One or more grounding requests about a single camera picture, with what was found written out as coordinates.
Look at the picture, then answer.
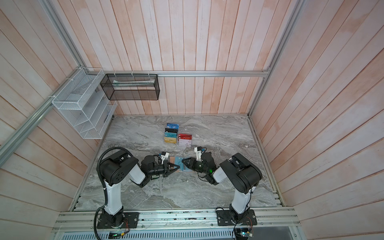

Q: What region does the aluminium front rail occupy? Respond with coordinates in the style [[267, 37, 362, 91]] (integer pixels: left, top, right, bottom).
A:
[[52, 207, 301, 233]]

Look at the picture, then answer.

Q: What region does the black mesh basket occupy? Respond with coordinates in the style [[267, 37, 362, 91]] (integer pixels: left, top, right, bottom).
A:
[[101, 74, 160, 101]]

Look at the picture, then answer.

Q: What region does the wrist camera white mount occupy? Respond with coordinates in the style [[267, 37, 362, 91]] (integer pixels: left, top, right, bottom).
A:
[[194, 147, 207, 162], [158, 152, 170, 165]]

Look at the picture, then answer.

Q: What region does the white wire mesh shelf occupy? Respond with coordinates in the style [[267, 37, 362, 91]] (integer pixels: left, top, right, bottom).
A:
[[52, 68, 117, 140]]

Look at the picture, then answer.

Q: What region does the left aluminium wall rail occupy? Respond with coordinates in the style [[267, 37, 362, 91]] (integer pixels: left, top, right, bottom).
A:
[[1, 66, 83, 167]]

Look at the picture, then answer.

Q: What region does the black card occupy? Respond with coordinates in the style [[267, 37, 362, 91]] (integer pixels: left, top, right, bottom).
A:
[[165, 128, 179, 134]]

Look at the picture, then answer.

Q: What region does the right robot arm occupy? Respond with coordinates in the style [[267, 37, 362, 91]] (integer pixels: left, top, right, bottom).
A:
[[182, 152, 263, 226]]

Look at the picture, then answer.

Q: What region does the yellow VIP card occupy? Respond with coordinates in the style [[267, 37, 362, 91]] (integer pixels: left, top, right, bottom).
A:
[[164, 137, 178, 144]]

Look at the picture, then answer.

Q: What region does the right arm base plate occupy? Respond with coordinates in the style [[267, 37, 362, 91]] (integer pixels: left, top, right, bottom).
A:
[[215, 208, 258, 227]]

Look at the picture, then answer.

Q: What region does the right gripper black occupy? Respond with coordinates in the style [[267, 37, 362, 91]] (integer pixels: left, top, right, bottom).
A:
[[182, 156, 209, 175]]

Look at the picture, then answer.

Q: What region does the red card on stand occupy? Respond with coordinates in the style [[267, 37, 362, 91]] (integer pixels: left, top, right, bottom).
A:
[[179, 134, 192, 140]]

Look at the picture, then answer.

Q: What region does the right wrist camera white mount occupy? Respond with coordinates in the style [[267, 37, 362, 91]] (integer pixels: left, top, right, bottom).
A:
[[194, 147, 207, 162]]

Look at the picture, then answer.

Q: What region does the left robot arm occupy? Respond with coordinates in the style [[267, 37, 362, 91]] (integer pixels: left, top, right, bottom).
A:
[[97, 147, 180, 227]]

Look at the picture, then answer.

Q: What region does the teal VIP card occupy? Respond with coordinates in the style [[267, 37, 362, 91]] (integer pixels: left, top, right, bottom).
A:
[[165, 132, 178, 138]]

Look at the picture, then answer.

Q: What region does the black corrugated cable hose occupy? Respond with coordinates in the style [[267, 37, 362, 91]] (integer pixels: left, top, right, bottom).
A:
[[93, 146, 133, 240]]

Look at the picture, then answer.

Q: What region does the horizontal aluminium wall rail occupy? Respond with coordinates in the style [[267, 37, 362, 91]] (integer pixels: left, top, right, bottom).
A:
[[103, 70, 269, 78]]

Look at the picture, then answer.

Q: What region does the blue card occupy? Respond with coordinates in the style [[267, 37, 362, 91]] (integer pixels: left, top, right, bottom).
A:
[[166, 123, 179, 130]]

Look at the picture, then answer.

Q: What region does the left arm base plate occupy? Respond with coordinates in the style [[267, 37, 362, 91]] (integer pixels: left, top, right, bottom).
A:
[[97, 211, 140, 229]]

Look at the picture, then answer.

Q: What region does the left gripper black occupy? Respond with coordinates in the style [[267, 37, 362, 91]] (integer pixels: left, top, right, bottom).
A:
[[148, 160, 180, 178]]

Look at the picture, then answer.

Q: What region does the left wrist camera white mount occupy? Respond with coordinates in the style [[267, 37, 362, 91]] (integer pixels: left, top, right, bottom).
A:
[[158, 152, 170, 165]]

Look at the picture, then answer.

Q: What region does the white pink card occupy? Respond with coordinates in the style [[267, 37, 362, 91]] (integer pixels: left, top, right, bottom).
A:
[[178, 139, 192, 147]]

